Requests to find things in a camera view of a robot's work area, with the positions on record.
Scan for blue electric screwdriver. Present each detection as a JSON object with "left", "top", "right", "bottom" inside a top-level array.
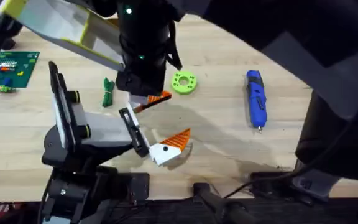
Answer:
[{"left": 245, "top": 69, "right": 269, "bottom": 134}]

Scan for green disc with holes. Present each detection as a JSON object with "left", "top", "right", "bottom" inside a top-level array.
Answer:
[{"left": 170, "top": 70, "right": 198, "bottom": 95}]

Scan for black upright wrist plate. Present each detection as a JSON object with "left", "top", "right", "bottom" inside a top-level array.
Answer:
[{"left": 48, "top": 60, "right": 78, "bottom": 154}]

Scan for green board with toy blocks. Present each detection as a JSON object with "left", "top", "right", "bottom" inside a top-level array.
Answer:
[{"left": 0, "top": 51, "right": 40, "bottom": 90}]

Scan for black rail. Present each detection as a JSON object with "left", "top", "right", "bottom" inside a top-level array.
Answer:
[{"left": 0, "top": 198, "right": 358, "bottom": 224}]

